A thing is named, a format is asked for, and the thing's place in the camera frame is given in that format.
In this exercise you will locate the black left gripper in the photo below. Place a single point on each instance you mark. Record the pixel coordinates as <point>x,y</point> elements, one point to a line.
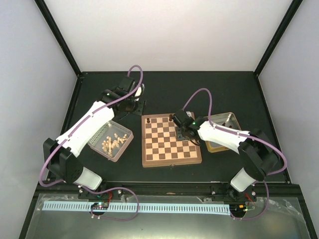
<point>139,109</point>

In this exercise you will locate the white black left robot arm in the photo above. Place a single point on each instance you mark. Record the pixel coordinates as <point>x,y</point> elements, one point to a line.
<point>61,155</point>

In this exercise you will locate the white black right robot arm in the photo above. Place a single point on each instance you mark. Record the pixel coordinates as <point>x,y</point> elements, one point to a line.
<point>258,157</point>

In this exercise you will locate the wooden chess board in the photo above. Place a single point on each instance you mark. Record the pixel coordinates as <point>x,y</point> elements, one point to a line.
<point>160,147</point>

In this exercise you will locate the light wooden chess pieces pile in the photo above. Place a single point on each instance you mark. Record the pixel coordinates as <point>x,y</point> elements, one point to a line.
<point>112,146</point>

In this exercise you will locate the right circuit board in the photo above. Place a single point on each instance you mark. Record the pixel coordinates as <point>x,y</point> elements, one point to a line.
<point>241,208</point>

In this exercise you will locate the circuit board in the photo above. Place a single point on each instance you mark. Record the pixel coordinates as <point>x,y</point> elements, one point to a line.
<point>241,208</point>
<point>99,206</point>

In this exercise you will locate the left circuit board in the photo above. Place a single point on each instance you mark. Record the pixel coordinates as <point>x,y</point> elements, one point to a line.
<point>99,206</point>

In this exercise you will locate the gold metal tin tray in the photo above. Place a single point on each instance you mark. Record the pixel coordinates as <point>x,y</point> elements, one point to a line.
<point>220,138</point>

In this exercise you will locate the pink metal tin tray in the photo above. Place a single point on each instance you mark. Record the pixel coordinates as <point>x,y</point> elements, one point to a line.
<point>109,129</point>

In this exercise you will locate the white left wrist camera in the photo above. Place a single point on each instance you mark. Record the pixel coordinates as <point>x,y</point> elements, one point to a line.
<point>139,91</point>

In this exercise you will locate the light blue cable duct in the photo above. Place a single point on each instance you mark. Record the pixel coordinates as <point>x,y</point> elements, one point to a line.
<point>167,208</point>

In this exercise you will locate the black mounting rail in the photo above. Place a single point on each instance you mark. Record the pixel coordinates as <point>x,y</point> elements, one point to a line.
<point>217,191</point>

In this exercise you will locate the black frame post left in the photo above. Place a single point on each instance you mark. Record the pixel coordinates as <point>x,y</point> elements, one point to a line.
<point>42,6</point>

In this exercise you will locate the black frame post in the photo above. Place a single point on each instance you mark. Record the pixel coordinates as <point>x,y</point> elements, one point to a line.
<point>285,22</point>
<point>42,6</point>

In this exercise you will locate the black frame post right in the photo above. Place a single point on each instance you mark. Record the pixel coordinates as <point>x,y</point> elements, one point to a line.
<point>285,22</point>

